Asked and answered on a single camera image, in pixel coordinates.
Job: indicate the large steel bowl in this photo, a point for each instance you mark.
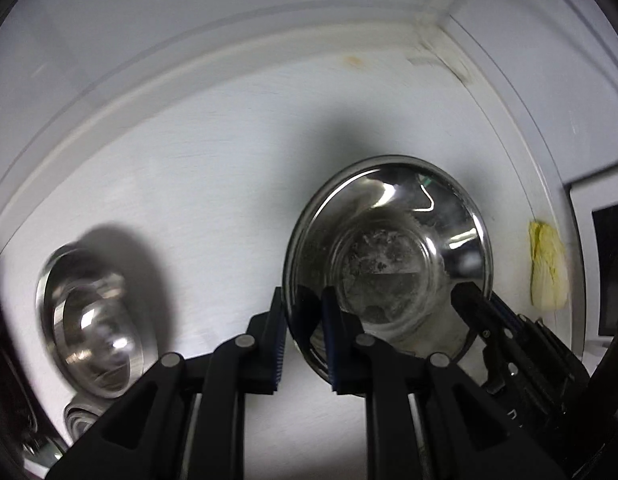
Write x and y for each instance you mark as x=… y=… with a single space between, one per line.
x=389 y=220

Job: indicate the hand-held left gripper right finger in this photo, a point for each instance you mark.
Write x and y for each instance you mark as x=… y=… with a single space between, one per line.
x=334 y=345

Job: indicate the white microwave oven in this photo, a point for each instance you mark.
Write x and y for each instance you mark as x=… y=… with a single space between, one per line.
x=609 y=260

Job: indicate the small steel bowl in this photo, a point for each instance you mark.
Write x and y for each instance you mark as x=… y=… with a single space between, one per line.
x=48 y=310
x=99 y=335

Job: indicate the napa cabbage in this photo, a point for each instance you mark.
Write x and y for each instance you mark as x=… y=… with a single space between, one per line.
x=546 y=265

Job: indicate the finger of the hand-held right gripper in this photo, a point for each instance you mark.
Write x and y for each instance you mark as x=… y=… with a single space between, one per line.
x=529 y=330
x=476 y=310

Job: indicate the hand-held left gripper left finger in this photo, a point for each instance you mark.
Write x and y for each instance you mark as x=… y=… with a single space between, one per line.
x=277 y=345

